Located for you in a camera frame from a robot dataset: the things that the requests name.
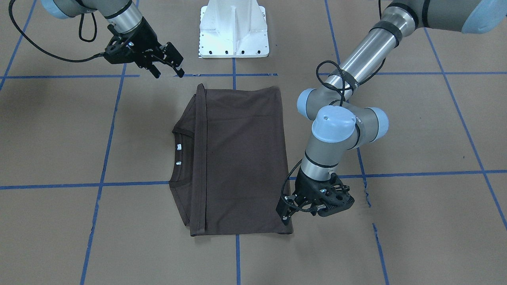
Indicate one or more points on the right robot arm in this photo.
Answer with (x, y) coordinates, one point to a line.
(122, 14)

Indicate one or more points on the dark brown t-shirt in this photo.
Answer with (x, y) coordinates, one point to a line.
(230, 162)

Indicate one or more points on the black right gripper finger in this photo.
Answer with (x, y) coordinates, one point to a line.
(153, 70)
(173, 58)

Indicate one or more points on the white camera pillar base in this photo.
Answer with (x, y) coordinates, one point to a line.
(233, 29)

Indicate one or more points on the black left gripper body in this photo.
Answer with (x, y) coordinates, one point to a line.
(304, 187)

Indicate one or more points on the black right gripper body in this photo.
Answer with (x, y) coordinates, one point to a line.
(145, 39)

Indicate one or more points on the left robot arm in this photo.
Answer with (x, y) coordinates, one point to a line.
(338, 125)

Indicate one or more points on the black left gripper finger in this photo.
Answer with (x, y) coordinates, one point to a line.
(286, 207)

